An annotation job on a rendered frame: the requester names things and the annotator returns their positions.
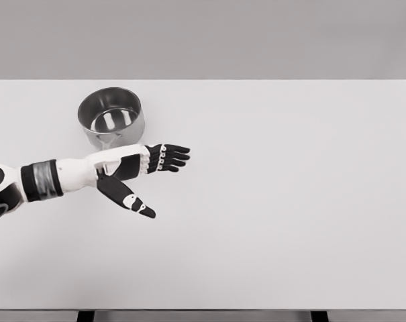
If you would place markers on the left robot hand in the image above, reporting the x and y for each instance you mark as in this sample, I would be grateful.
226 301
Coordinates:
129 165

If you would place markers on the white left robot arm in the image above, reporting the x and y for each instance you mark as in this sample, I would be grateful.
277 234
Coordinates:
38 179

